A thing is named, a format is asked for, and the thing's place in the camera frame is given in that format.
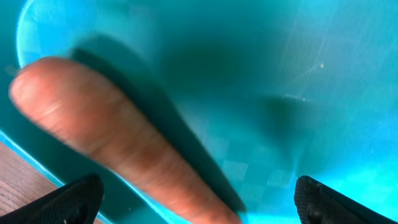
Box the teal serving tray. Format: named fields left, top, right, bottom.
left=1, top=0, right=397, bottom=223

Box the orange carrot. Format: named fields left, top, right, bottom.
left=9, top=57, right=240, bottom=223

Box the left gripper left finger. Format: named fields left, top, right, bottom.
left=1, top=174, right=104, bottom=224

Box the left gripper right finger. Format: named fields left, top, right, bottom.
left=294, top=175, right=397, bottom=224

